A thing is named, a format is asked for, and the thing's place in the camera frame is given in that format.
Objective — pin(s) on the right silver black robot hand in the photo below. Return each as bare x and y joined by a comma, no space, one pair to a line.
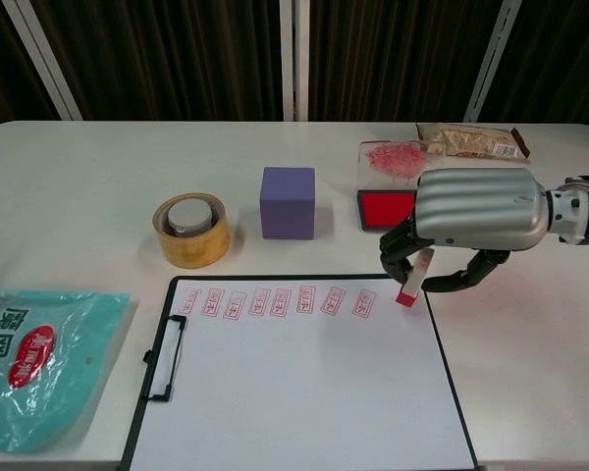
481,206

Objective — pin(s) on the red white stamp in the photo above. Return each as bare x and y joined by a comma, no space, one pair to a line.
412,287

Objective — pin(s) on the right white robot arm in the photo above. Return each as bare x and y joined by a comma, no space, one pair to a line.
584,211

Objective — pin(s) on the red ink pad clear lid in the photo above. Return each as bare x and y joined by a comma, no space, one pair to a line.
385,206

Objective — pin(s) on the brown wrapped snack bar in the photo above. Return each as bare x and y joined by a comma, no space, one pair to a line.
476,142

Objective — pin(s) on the dark pleated curtain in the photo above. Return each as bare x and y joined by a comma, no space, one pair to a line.
564,59
167,59
392,59
0,73

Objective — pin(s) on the purple foam cube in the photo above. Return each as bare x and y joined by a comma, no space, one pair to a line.
287,208

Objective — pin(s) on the white stamped paper sheet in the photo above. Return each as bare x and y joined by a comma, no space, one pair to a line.
304,382

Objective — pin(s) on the grey cylinder weight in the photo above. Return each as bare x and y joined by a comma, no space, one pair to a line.
189,218

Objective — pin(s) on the yellow packing tape roll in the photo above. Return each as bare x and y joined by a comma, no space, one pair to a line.
191,252

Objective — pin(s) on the black clipboard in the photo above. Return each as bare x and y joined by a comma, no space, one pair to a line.
159,363

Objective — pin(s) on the teal plastic product bag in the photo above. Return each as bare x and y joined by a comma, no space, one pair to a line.
39,373

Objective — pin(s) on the white frame post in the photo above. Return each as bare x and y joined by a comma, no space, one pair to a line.
294,59
44,64
493,59

